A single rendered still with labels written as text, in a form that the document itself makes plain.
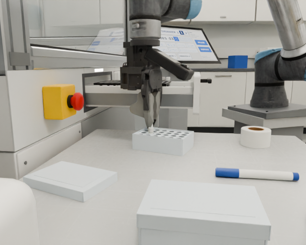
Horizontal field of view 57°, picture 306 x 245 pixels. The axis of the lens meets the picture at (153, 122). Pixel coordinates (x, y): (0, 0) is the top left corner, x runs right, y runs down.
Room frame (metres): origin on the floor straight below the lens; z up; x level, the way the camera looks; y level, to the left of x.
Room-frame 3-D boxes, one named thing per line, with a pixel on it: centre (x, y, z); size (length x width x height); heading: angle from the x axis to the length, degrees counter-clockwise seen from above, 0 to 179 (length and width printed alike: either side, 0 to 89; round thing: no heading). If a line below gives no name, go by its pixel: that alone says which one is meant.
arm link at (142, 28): (0.70, 0.02, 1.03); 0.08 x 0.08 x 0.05
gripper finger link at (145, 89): (0.67, 0.01, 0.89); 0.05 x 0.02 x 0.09; 156
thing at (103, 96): (0.94, 0.07, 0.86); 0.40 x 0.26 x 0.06; 81
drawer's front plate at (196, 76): (0.91, -0.14, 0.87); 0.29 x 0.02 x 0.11; 171
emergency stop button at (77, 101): (0.62, 0.17, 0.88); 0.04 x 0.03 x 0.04; 171
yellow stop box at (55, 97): (0.63, 0.20, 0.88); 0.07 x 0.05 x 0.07; 171
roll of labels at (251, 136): (0.68, -0.25, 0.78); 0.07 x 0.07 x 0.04
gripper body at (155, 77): (0.71, 0.03, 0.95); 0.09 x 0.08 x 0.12; 66
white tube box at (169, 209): (0.29, -0.05, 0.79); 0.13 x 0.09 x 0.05; 80
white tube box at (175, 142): (0.65, -0.03, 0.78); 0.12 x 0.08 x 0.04; 66
